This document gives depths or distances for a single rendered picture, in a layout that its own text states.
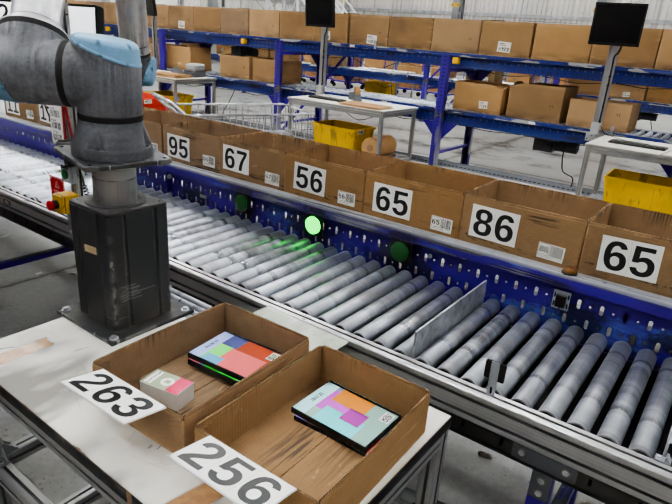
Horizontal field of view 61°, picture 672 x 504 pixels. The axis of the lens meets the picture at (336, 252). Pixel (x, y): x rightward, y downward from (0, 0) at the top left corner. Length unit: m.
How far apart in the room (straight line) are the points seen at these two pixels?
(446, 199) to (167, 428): 1.21
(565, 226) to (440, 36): 5.33
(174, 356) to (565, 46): 5.62
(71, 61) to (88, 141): 0.18
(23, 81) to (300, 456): 1.01
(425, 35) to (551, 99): 1.73
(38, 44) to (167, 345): 0.74
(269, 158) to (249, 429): 1.42
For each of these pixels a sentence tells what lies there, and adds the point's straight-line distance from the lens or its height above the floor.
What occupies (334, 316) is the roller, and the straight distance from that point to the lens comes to 1.67.
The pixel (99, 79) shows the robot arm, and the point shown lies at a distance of 1.44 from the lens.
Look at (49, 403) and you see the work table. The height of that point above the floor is 0.75.
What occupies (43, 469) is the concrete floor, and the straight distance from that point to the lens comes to 2.41.
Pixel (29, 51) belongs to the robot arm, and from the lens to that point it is 1.50.
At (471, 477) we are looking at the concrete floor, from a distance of 2.34.
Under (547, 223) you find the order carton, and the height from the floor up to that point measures 1.01.
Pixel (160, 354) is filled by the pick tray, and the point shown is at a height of 0.79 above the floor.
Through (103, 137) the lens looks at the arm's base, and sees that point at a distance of 1.46.
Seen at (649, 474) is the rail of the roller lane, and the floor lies 0.73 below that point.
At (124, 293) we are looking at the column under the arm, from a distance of 1.56.
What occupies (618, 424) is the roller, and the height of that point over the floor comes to 0.75.
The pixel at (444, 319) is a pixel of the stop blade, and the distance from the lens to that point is 1.65.
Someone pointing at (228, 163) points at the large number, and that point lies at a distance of 2.58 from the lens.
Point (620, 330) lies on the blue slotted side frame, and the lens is 1.87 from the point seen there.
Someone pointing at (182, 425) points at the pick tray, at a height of 0.83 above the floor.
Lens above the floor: 1.52
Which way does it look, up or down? 21 degrees down
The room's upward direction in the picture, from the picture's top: 4 degrees clockwise
